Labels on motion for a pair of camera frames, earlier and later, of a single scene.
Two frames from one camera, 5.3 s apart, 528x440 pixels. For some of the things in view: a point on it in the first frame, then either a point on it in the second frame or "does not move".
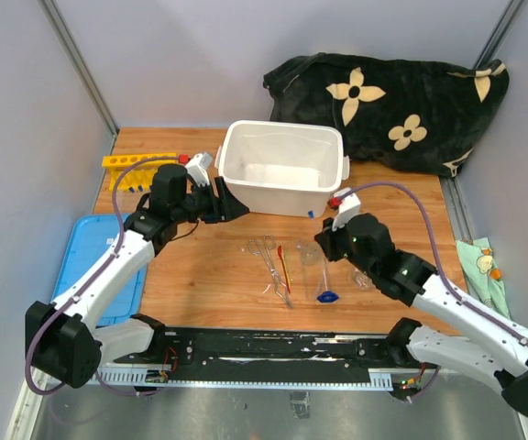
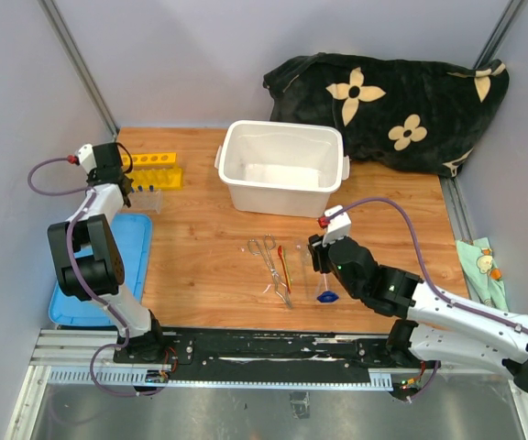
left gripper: x=228 y=207 -> x=93 y=176
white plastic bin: x=282 y=168 does not move
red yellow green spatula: x=284 y=258 does not move
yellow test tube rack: x=137 y=171 does not move
